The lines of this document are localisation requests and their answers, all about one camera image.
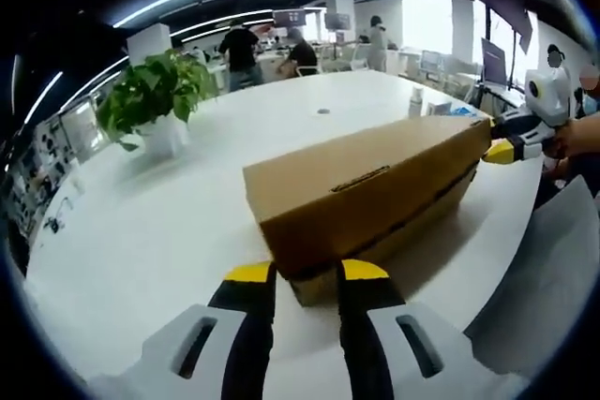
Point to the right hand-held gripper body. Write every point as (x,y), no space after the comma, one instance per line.
(548,95)

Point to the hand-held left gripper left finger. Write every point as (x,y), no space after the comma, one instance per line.
(248,325)

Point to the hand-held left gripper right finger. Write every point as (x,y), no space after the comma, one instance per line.
(365,325)

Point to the blue pink soft pack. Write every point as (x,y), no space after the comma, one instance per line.
(461,113)

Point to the white plastic bottle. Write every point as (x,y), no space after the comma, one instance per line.
(416,100)

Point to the brown cardboard shoe box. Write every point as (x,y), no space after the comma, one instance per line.
(356,184)

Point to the small white box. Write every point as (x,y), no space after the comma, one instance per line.
(437,108)

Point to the person's right hand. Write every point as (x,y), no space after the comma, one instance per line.
(565,140)

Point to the computer monitor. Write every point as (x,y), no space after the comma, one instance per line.
(495,63)

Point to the grey chair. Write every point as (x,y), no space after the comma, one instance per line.
(539,278)

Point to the potted green plant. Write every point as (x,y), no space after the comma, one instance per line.
(150,91)

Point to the wall screen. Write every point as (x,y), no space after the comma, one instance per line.
(289,18)
(337,21)

